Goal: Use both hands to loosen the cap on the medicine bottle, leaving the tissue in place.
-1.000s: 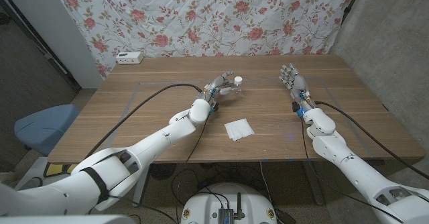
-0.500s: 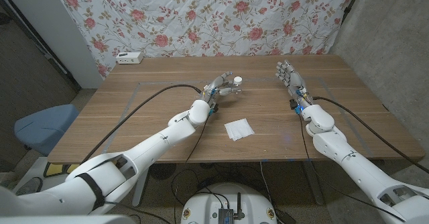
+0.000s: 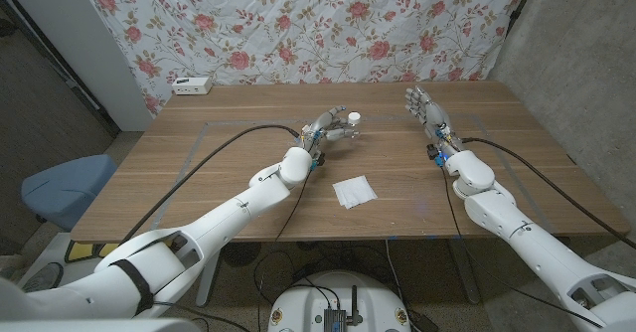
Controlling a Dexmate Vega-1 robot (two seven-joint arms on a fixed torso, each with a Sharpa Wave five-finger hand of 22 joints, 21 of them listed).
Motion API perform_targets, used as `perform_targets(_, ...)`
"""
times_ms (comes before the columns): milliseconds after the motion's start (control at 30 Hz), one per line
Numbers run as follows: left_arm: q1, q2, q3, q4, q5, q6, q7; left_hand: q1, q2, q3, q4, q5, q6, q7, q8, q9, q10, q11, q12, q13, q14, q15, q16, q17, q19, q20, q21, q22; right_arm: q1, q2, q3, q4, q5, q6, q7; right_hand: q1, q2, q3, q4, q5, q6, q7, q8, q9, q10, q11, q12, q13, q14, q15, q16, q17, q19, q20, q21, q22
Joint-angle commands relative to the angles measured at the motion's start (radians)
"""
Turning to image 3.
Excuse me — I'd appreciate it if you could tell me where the white robot torso base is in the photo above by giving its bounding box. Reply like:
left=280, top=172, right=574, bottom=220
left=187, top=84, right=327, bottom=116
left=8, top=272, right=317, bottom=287
left=266, top=270, right=412, bottom=332

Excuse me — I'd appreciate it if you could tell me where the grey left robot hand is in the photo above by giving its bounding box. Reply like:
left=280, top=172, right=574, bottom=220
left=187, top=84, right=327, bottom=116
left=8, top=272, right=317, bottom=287
left=297, top=105, right=362, bottom=167

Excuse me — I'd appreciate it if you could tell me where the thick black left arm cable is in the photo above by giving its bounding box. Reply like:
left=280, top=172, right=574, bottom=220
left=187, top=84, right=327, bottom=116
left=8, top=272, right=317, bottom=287
left=120, top=124, right=302, bottom=245

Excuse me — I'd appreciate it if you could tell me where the grey round floor object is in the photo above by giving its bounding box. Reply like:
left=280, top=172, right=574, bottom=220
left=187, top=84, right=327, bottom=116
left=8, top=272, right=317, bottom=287
left=22, top=261, right=65, bottom=293

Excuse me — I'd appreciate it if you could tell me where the black floor cable tangle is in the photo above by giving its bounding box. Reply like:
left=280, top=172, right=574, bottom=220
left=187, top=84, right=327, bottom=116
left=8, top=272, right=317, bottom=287
left=252, top=245, right=398, bottom=306

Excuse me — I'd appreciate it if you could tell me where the thin black left wrist cable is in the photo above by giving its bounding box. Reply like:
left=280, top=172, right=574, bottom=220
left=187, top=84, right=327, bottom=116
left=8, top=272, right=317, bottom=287
left=251, top=169, right=314, bottom=332

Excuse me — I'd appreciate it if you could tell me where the yellow and black floor object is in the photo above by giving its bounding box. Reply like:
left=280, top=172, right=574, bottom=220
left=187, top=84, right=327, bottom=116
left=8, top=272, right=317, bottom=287
left=63, top=241, right=119, bottom=264

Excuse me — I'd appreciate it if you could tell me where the blue chair seat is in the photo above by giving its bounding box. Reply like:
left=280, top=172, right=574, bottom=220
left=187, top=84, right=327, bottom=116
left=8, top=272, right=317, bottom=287
left=20, top=153, right=119, bottom=233

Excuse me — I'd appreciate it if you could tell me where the black power adapter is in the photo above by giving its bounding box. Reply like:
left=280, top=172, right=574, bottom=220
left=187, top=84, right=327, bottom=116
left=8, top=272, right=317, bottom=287
left=405, top=309, right=439, bottom=332

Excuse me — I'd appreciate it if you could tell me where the floral rose backdrop cloth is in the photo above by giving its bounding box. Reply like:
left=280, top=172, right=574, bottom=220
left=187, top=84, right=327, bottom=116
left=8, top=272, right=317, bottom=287
left=81, top=0, right=528, bottom=117

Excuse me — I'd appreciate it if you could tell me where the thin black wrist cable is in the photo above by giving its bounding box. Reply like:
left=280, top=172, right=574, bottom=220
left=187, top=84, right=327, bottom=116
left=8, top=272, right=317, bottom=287
left=251, top=169, right=314, bottom=332
left=439, top=166, right=605, bottom=329

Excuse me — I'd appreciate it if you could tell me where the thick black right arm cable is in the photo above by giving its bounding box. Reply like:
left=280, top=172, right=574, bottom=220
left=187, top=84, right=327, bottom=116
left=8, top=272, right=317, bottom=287
left=461, top=136, right=636, bottom=250

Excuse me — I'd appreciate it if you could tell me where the white table leg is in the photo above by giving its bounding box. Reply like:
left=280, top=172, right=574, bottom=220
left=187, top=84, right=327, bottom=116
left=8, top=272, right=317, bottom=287
left=195, top=245, right=224, bottom=308

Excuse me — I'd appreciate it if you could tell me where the black module with antenna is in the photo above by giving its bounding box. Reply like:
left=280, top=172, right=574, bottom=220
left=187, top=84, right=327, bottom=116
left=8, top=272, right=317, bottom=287
left=323, top=285, right=364, bottom=332

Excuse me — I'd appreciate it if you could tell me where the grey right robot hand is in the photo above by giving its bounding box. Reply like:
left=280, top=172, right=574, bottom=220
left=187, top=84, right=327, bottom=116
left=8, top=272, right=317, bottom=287
left=404, top=85, right=466, bottom=167

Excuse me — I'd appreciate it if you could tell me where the white folded tissue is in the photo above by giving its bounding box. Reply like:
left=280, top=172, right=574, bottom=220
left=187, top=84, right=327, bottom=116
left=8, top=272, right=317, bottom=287
left=332, top=175, right=379, bottom=210

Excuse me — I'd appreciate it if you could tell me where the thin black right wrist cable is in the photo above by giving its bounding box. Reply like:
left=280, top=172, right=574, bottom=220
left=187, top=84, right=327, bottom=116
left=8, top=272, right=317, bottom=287
left=439, top=166, right=605, bottom=329

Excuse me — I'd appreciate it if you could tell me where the white wall panel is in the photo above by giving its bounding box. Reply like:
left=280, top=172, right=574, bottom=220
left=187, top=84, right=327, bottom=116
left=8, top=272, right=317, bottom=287
left=0, top=0, right=154, bottom=132

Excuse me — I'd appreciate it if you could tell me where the clear bottle with white cap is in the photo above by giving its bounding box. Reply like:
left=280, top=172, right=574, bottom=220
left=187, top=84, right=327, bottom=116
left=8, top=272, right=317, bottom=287
left=346, top=111, right=363, bottom=142

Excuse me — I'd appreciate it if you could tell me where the grey table leg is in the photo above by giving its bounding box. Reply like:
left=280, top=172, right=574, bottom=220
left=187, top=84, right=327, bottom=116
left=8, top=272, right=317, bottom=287
left=446, top=238, right=482, bottom=306

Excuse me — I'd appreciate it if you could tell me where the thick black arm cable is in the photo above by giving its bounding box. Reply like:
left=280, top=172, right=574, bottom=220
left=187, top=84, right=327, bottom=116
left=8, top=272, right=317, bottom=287
left=461, top=136, right=636, bottom=250
left=120, top=124, right=302, bottom=245

